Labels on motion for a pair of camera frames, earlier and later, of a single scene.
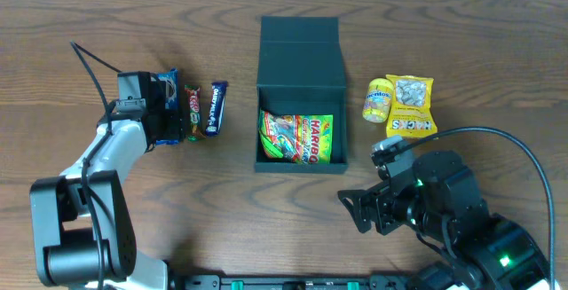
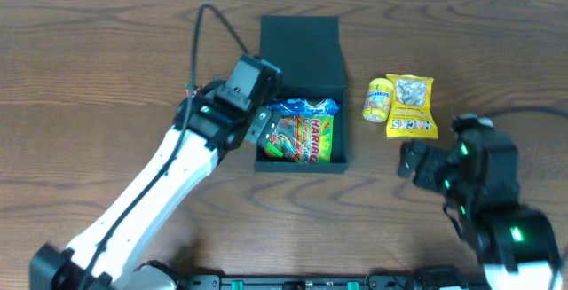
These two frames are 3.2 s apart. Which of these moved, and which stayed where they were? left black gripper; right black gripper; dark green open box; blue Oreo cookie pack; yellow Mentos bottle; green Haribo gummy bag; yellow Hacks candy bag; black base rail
Moved: blue Oreo cookie pack; right black gripper; left black gripper
Stayed: yellow Mentos bottle; green Haribo gummy bag; dark green open box; black base rail; yellow Hacks candy bag
